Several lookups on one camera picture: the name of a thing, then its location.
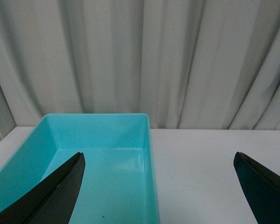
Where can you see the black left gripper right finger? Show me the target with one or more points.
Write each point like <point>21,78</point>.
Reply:
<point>261,187</point>

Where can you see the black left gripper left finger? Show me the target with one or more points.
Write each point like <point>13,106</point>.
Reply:
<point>52,201</point>

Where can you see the turquoise plastic bin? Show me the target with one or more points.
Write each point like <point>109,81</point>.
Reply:
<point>118,185</point>

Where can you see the white pleated curtain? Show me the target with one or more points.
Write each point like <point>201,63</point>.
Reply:
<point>187,64</point>

